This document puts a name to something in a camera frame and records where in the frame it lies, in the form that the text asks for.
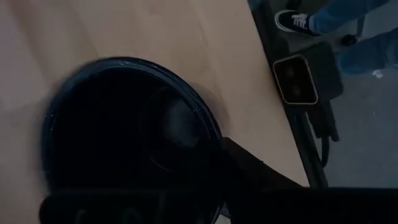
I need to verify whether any black table frame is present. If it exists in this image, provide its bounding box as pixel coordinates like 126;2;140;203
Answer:
247;0;345;189

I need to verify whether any black camera cable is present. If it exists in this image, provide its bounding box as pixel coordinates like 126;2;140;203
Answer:
307;99;340;169

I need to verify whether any person's leg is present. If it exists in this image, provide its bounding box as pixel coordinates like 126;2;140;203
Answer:
309;0;391;34
337;27;398;75

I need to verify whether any black chair wheel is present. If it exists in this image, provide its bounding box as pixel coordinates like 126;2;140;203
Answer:
340;33;359;47

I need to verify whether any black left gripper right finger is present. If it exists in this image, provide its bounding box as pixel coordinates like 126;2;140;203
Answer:
222;136;398;224

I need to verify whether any person's shoe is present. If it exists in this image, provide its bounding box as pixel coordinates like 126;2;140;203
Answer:
274;9;321;37

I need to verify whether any large black speckled mug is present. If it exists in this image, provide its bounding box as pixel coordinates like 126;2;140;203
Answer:
39;55;226;224

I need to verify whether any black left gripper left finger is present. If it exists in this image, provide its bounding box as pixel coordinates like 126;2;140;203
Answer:
39;186;224;224

